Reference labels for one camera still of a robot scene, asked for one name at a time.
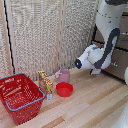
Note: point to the red plastic bowl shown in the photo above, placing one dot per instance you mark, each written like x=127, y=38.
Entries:
x=64, y=89

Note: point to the red plastic shopping basket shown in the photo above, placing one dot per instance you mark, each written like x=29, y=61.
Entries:
x=20, y=96

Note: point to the beige woven folding screen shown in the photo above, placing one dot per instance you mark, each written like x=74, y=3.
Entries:
x=33, y=36

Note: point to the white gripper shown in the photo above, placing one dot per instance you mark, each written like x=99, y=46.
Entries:
x=96, y=71

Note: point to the pink mug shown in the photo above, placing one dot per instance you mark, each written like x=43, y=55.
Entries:
x=64, y=76

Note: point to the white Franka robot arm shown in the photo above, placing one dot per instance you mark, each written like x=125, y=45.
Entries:
x=108, y=30

